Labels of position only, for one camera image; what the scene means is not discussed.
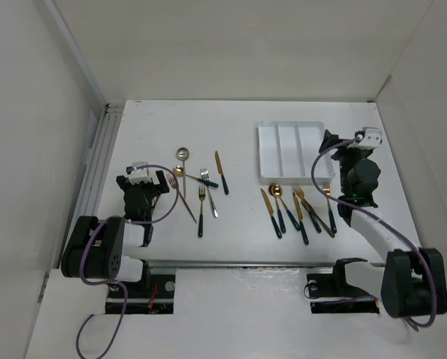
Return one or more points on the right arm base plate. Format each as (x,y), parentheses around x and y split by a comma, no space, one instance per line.
(328,297)

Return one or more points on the rose gold knife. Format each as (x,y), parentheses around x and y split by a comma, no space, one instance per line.
(326,227)

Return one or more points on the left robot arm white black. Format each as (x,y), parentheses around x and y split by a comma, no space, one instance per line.
(94,251)

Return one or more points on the silver fork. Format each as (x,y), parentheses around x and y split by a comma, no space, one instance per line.
(205,176)

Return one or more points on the white cutlery tray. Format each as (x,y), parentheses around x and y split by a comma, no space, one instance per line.
(287,151)

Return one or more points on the aluminium rail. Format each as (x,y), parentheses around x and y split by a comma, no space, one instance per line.
(96,164)

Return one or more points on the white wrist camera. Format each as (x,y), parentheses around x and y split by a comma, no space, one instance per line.
(368,138)
(138,172)

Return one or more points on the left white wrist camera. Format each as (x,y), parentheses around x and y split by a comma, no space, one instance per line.
(138,172)

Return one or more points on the rose gold fork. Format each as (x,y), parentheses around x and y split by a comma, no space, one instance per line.
(175,185)
(314,219)

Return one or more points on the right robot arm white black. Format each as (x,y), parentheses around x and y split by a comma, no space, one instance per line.
(412,282)

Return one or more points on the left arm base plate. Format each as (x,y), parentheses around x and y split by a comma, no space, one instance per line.
(153,294)

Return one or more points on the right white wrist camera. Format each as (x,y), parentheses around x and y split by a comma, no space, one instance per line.
(368,138)

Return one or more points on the gold fork green handle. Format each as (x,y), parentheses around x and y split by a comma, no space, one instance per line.
(202,197)
(299,192)
(326,189)

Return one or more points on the gold knife green handle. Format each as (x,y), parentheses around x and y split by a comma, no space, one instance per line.
(300,218)
(271,214)
(220,171)

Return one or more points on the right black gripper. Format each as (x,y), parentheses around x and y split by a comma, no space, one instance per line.
(347,148)

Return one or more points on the silver round spoon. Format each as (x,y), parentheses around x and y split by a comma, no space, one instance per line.
(183,154)

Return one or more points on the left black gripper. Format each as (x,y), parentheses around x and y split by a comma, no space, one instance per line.
(156,188)

